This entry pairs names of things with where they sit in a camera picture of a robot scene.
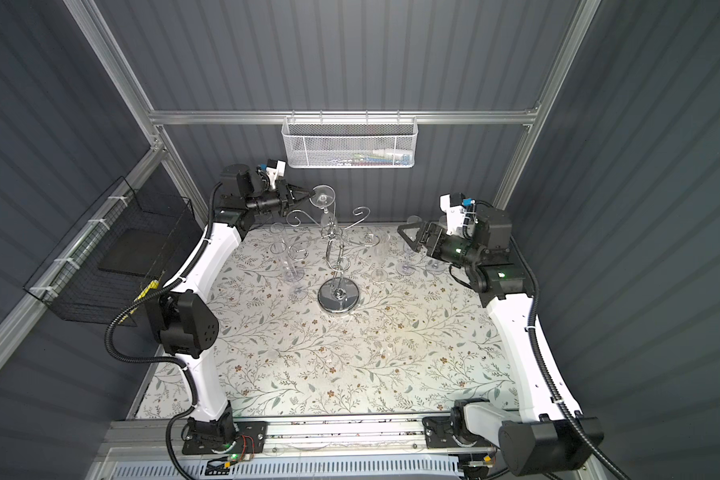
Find aluminium frame profile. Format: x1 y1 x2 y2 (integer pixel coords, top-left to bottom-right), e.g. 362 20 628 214
0 0 604 403

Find clear wine glass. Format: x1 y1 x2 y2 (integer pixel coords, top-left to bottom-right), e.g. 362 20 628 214
425 257 449 275
371 231 391 282
397 242 417 276
277 241 305 300
269 222 288 256
310 184 338 240

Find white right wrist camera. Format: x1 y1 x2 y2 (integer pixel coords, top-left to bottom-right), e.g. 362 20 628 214
439 193 476 237

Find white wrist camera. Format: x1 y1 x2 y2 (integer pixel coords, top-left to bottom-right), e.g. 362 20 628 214
257 159 287 191
439 193 476 237

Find black wire basket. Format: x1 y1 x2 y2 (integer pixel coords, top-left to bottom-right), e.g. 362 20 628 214
23 173 200 325

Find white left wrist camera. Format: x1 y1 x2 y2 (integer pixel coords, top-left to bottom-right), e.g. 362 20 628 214
257 159 287 191

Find white ventilated cover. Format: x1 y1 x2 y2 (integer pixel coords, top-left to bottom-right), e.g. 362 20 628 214
110 455 463 480

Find chrome wine glass rack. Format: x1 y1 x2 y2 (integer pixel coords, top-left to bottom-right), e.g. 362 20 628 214
286 206 371 314

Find white wire mesh basket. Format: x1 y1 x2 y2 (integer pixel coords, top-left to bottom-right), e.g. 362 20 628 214
281 117 419 169

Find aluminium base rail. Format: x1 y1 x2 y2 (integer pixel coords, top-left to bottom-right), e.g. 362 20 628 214
96 412 498 460

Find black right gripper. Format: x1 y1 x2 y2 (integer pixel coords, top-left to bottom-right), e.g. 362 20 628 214
398 223 479 271

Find items in white basket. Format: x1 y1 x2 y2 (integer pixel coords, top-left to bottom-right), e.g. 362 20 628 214
326 148 415 167

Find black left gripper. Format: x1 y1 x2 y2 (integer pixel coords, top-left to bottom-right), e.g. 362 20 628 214
245 181 314 219

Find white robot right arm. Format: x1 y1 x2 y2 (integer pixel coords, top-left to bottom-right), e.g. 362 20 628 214
397 200 627 479

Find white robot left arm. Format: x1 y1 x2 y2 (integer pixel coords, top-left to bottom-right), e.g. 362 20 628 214
104 160 309 464

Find yellow black tool in basket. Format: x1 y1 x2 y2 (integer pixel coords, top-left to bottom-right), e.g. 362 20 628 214
134 280 160 301

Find black pad in basket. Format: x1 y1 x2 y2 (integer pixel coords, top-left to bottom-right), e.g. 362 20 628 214
98 228 169 278

